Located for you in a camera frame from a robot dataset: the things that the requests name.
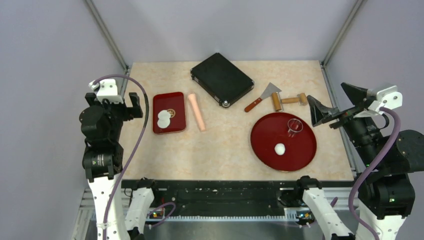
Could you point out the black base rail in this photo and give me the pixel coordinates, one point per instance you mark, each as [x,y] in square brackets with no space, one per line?
[221,198]

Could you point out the round red tray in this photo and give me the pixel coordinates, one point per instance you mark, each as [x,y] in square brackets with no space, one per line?
[272,129]

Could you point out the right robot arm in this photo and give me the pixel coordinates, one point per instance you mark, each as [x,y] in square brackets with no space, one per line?
[382,196]

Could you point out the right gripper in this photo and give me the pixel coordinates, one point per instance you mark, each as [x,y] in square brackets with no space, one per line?
[319,111]

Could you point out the white dough ball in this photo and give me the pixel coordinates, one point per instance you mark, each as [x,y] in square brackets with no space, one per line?
[280,149]

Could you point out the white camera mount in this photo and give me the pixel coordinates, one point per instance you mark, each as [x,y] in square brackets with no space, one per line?
[386,96]
[107,89]

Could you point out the red rectangular tray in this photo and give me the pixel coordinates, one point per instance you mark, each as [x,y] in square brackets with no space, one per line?
[174,103]

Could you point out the lower white dumpling wrapper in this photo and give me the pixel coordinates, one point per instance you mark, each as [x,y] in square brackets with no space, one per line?
[163,123]

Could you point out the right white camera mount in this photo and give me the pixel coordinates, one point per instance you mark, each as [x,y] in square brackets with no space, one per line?
[386,96]

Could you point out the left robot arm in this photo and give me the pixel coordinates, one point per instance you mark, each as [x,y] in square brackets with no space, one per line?
[101,124]

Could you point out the wooden double-ended roller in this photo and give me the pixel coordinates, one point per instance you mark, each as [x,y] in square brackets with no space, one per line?
[278,103]

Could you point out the pink plastic cylinder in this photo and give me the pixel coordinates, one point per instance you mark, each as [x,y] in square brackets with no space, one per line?
[197,112]

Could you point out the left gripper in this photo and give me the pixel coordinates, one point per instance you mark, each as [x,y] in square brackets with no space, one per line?
[129,113]

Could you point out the black case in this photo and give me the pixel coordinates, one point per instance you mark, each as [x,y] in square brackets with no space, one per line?
[222,80]

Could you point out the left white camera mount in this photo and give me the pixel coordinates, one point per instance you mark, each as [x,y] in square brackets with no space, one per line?
[107,89]

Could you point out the metal scraper wooden handle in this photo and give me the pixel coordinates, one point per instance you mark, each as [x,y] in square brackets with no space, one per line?
[269,90]

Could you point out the clear glass cup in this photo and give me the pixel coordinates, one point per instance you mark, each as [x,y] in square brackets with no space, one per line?
[295,126]

